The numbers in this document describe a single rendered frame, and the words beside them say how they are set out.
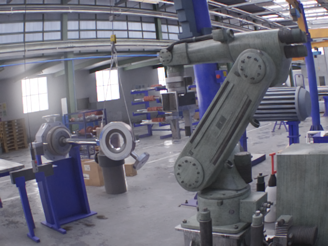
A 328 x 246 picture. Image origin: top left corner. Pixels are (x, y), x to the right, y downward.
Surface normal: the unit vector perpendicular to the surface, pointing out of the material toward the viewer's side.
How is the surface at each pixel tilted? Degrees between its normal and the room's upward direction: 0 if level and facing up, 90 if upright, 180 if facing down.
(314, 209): 90
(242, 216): 90
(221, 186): 75
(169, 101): 90
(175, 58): 90
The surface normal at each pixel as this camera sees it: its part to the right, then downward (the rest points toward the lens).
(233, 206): 0.16, 0.08
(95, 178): -0.33, 0.13
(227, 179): -0.64, -0.12
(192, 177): -0.63, 0.14
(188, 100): 0.77, -0.02
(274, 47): -0.57, 0.43
